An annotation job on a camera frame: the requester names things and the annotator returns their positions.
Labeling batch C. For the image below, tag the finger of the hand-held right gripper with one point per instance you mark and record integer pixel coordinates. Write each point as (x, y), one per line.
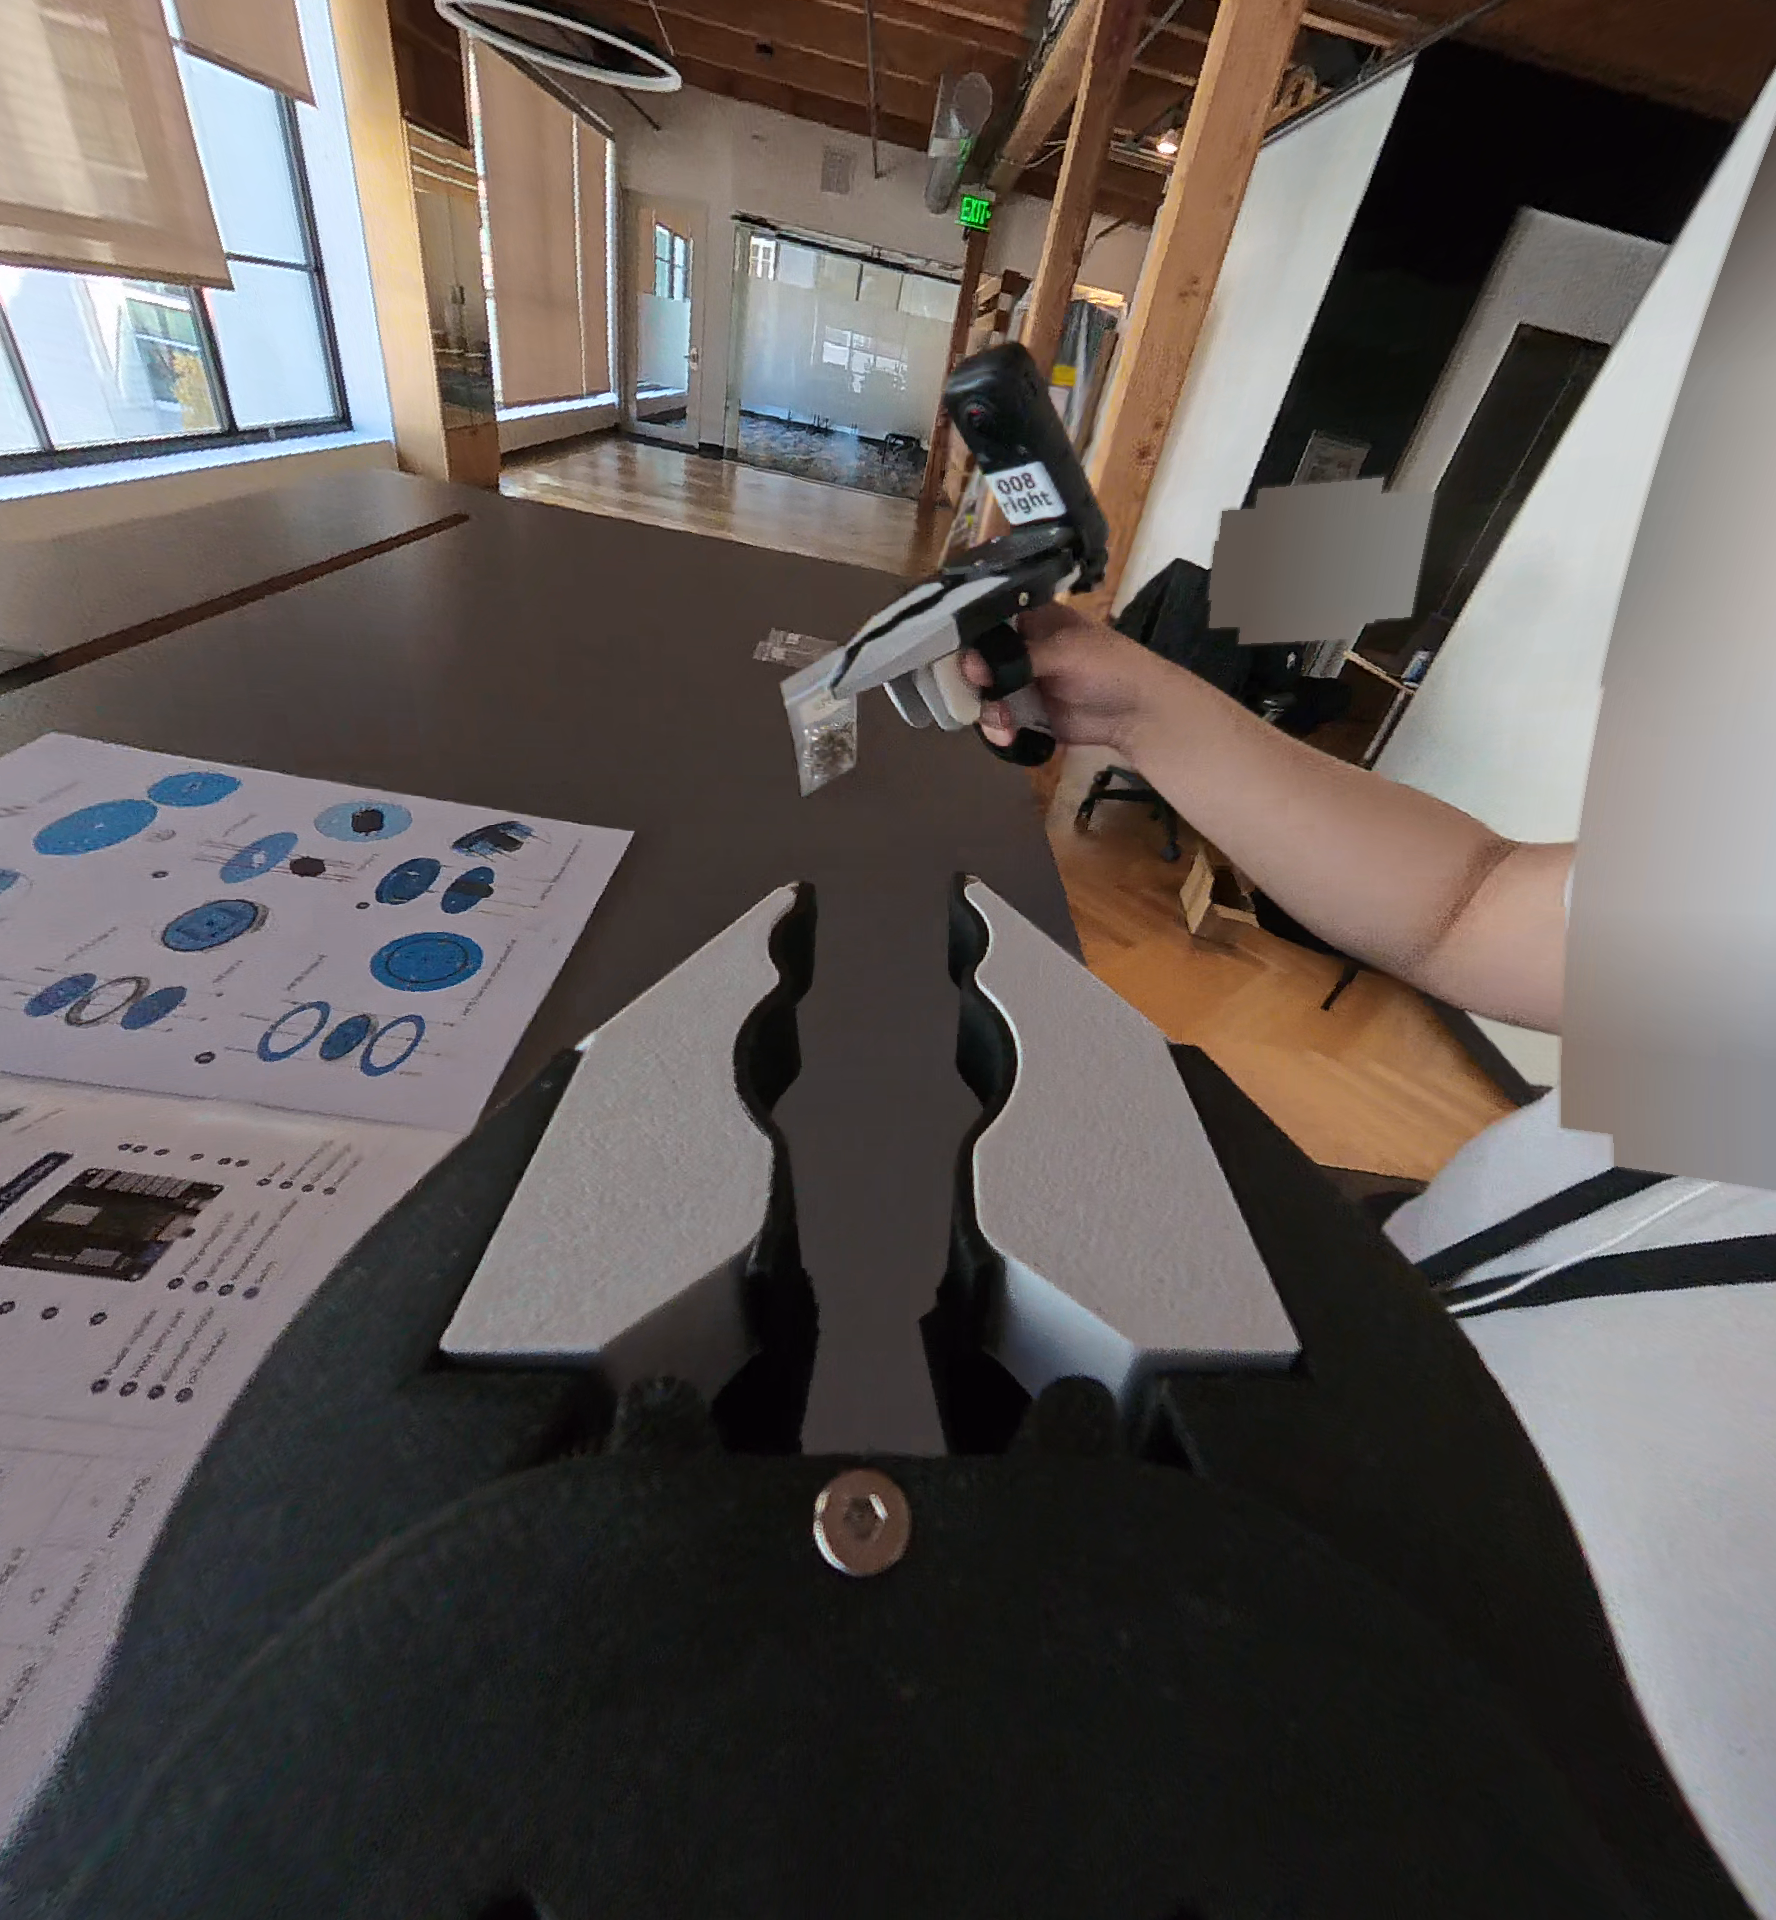
(903, 603)
(903, 652)

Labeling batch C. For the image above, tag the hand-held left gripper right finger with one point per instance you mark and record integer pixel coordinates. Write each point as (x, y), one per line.
(1129, 1200)

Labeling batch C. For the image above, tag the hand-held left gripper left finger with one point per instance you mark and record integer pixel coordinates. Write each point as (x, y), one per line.
(618, 1200)

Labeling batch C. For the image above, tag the small clear plastic bag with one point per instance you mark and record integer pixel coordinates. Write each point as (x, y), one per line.
(791, 644)
(827, 750)

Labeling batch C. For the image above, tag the instruction manual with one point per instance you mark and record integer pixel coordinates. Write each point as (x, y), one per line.
(423, 900)

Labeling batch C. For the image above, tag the person's right forearm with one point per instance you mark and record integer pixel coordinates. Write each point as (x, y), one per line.
(1354, 854)

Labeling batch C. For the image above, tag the person's right hand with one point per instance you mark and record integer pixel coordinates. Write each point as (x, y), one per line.
(1090, 684)

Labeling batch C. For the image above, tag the frosted glass partition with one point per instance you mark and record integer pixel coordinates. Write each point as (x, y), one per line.
(844, 331)

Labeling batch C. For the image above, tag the green exit sign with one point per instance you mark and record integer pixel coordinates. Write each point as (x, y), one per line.
(977, 208)

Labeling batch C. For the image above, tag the framed picture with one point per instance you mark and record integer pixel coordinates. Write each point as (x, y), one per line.
(1335, 458)

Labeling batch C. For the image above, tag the open cardboard box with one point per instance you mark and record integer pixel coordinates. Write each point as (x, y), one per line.
(1217, 892)

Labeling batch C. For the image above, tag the white glass door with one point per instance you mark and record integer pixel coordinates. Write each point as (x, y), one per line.
(671, 331)

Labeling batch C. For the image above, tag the beige roller blind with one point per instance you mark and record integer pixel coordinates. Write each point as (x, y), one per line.
(538, 226)
(64, 152)
(253, 44)

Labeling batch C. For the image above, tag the person's white shirt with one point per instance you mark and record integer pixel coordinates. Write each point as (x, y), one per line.
(1654, 1500)

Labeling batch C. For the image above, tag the window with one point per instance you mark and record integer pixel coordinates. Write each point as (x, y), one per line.
(78, 361)

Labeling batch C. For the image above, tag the wooden post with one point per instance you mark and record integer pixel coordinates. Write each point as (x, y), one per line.
(1067, 226)
(1188, 302)

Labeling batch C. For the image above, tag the silver air duct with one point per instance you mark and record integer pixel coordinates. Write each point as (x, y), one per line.
(962, 128)

